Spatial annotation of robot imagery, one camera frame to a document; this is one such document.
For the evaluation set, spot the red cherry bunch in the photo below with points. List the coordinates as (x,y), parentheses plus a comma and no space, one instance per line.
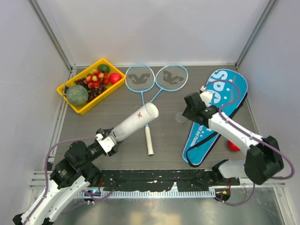
(97,78)

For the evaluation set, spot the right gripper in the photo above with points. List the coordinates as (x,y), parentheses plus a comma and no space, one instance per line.
(186,113)

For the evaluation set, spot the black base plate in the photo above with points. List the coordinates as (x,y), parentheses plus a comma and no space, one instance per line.
(162,180)

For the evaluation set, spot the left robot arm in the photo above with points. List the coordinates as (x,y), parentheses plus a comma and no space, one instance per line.
(71,175)

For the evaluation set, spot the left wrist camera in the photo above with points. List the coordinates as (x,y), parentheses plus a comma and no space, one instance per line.
(107,143)

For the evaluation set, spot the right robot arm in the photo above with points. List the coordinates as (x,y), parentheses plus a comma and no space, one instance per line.
(263,159)

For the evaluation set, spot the red apple on table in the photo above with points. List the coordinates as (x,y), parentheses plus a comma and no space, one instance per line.
(232,147)

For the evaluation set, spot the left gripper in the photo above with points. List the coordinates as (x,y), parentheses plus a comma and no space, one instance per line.
(105,131)

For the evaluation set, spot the green melon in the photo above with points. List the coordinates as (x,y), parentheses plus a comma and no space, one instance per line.
(77,95)

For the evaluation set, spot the white cable duct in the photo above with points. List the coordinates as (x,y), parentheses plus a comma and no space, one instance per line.
(173,193)

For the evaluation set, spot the green lime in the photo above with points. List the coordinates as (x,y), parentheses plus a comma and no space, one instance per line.
(104,68)

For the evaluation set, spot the clear tube lid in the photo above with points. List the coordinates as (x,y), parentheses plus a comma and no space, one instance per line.
(180,118)

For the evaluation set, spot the blue racket bag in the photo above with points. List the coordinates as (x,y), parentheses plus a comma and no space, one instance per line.
(226,86)

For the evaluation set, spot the yellow plastic bin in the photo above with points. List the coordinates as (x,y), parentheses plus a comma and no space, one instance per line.
(82,109)

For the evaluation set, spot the dark purple grapes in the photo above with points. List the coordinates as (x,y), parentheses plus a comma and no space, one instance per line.
(92,92)

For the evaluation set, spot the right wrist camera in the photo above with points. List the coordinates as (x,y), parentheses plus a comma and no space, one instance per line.
(205,95)

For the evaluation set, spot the white shuttlecock tube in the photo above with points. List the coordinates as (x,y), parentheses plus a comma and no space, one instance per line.
(134,122)

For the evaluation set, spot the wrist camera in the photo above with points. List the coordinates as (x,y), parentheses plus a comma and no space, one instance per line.
(205,95)
(107,143)

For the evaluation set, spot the red apple in bin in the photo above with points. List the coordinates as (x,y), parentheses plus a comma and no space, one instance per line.
(114,78)

